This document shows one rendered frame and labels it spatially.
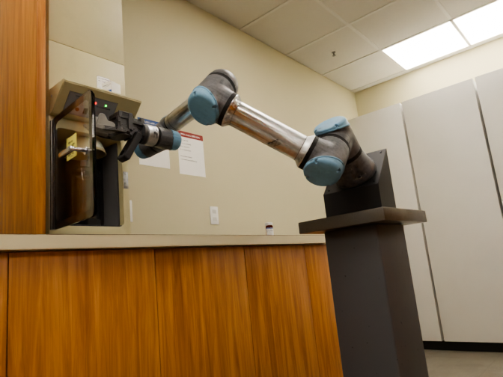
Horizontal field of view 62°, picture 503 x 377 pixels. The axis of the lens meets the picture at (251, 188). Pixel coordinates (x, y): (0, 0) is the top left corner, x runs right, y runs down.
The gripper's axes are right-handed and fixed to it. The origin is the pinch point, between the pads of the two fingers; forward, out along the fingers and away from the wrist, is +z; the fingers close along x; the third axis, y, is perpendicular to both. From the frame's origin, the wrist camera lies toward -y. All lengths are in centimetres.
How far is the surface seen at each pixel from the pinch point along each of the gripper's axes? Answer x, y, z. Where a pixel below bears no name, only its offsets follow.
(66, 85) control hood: -15.8, 20.8, -0.4
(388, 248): 62, -46, -68
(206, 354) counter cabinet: 1, -76, -42
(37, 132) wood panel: -17.1, 2.3, 8.6
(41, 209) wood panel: -17.0, -23.5, 7.4
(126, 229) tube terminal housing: -26.1, -27.9, -29.1
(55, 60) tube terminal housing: -26.1, 34.9, -1.2
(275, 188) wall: -69, 11, -187
